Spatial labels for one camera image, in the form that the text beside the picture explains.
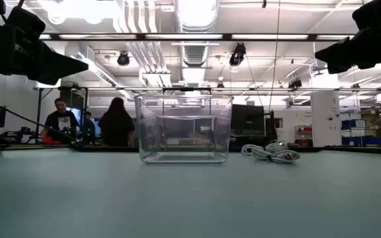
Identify blue storage bin row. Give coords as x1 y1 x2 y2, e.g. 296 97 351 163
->
341 136 381 147

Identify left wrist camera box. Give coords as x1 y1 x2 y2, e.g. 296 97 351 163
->
5 5 47 38

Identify blue labelled storage bin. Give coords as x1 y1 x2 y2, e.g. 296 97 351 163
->
341 119 367 130

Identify black equipment post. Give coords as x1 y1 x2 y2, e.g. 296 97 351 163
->
265 110 278 141

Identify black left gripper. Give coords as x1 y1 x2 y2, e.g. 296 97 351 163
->
0 24 89 86

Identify white pillar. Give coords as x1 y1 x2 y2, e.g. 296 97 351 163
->
310 71 342 147

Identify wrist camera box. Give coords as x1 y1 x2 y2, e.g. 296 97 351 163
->
351 0 381 31
5 5 47 38

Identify black background robot arms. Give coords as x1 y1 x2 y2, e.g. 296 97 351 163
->
1 126 46 145

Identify large black monitor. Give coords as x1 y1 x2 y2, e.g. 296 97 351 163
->
230 104 265 137

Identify grey horizontal frame rail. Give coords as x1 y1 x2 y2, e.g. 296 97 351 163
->
33 86 381 93

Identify shelf with red bins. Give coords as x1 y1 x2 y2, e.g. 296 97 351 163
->
294 124 314 147

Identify black overhead frame bar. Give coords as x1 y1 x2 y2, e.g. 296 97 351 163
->
38 32 357 42

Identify corrugated silver ventilation duct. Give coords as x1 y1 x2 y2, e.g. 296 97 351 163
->
173 0 220 67

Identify person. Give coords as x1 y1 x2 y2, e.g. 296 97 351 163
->
97 97 136 147
40 97 80 145
81 111 97 145

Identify black table border rail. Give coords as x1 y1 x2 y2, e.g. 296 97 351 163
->
0 144 381 155

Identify clear plastic bin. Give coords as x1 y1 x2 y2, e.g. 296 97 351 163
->
134 93 234 165

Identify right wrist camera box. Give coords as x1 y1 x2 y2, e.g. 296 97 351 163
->
351 0 381 31

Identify black stand frame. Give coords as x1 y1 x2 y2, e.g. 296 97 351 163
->
33 86 89 145

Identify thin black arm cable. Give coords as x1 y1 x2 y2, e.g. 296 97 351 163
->
0 93 85 148

